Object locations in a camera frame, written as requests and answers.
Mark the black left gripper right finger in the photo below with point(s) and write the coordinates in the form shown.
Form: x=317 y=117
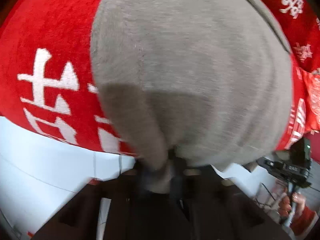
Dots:
x=178 y=166

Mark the grey knit garment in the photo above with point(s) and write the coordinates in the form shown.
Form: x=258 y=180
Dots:
x=210 y=78

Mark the red blanket with white lettering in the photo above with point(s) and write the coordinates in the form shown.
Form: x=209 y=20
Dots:
x=47 y=86

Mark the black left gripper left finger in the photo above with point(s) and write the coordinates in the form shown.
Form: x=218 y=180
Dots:
x=146 y=181

